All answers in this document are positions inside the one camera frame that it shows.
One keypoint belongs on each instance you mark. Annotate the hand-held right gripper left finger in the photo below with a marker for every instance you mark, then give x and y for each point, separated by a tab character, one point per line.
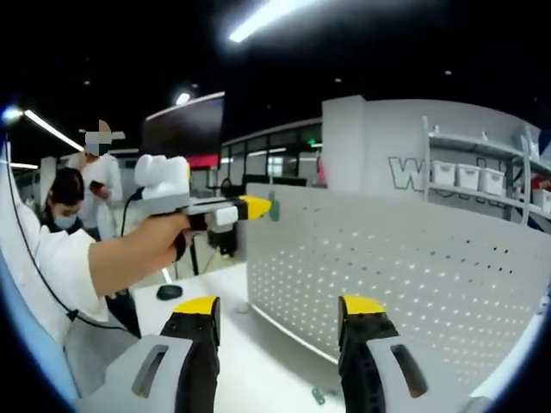
193	365

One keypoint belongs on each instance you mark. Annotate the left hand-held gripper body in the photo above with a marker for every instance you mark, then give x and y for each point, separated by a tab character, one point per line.
165	180

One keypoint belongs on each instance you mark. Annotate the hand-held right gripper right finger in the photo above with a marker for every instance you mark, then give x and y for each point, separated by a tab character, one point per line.
366	365

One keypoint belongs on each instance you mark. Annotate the green hook assembly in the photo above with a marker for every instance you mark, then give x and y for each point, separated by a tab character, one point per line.
319	395
275	213

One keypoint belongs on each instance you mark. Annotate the grey perforated mounting plate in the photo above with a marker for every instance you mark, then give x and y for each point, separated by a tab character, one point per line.
387	275

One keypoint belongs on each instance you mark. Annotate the person's left hand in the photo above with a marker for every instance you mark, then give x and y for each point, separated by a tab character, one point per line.
165	236

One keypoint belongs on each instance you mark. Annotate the black cabinet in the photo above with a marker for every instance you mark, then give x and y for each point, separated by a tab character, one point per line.
224	243

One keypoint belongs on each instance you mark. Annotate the small grey round object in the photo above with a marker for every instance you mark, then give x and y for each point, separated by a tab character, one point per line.
242	308

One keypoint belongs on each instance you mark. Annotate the black computer mouse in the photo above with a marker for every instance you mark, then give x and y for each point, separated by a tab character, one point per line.
169	292

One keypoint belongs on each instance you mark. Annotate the round ceiling light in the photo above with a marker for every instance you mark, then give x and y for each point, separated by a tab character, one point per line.
183	98

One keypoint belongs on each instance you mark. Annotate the ceiling light strip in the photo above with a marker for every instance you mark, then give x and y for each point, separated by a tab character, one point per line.
267	19
25	165
53	129

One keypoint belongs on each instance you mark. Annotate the operator in white shirt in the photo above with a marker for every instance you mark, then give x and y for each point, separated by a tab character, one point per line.
34	262

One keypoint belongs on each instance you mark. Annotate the white storage bin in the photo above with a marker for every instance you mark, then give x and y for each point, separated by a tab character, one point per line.
468	177
443	173
492	181

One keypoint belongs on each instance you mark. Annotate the grey shelf rack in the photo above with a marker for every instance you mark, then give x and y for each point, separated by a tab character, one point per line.
473	142

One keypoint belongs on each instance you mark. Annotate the large dark wall screen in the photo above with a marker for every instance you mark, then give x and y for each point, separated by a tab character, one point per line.
185	129

